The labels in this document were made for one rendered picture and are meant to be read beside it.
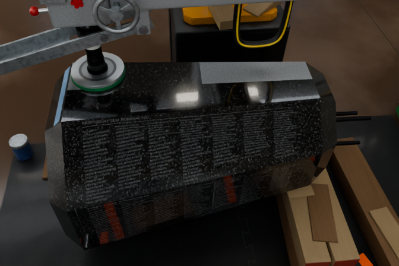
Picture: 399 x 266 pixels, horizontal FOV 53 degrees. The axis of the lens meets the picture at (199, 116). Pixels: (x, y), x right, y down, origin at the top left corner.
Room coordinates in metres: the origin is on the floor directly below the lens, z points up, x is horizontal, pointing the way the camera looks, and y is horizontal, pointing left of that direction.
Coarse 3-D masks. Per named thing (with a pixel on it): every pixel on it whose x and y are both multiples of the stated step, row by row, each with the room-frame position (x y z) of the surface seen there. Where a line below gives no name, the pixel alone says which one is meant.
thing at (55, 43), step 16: (128, 16) 1.29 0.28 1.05; (48, 32) 1.24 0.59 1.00; (64, 32) 1.25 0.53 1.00; (96, 32) 1.17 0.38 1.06; (128, 32) 1.18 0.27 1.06; (144, 32) 1.16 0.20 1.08; (0, 48) 1.21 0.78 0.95; (16, 48) 1.22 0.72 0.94; (32, 48) 1.22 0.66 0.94; (48, 48) 1.14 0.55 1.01; (64, 48) 1.14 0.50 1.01; (80, 48) 1.15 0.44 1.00; (0, 64) 1.10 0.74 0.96; (16, 64) 1.11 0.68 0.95; (32, 64) 1.12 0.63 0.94
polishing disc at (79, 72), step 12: (84, 60) 1.27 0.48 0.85; (108, 60) 1.27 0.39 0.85; (120, 60) 1.28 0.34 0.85; (72, 72) 1.19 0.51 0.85; (84, 72) 1.19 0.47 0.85; (108, 72) 1.20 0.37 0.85; (120, 72) 1.20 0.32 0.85; (84, 84) 1.12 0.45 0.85; (96, 84) 1.12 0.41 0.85; (108, 84) 1.13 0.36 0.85
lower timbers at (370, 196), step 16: (336, 160) 1.34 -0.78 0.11; (352, 160) 1.34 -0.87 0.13; (336, 176) 1.29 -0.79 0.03; (352, 176) 1.23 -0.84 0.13; (368, 176) 1.23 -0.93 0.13; (352, 192) 1.14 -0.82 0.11; (368, 192) 1.13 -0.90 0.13; (352, 208) 1.09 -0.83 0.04; (368, 208) 1.04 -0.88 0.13; (288, 224) 0.93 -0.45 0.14; (368, 224) 0.96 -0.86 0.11; (288, 240) 0.87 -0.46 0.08; (368, 240) 0.90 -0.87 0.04; (384, 240) 0.86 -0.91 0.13; (384, 256) 0.79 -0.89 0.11
